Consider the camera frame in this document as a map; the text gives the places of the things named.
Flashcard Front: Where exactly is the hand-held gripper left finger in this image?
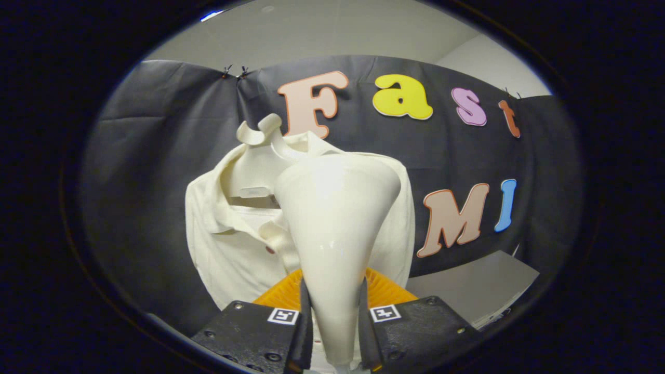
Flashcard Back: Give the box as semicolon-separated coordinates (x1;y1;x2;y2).
190;268;315;374

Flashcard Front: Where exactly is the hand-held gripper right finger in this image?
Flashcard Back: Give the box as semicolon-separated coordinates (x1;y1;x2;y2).
357;267;482;373

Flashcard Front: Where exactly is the cream button-up shirt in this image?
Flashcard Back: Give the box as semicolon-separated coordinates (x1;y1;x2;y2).
185;131;416;311

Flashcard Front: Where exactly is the white garment steamer head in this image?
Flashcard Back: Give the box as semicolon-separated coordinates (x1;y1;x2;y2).
273;153;403;367

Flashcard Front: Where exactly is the white clothes hanger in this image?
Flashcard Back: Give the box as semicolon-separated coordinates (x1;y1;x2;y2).
228;113;291;199

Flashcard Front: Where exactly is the grey and white cabinet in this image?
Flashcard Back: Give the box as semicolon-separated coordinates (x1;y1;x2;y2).
405;250;541;331

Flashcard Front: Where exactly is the black backdrop cloth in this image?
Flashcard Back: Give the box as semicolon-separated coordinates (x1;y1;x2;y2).
81;55;585;338

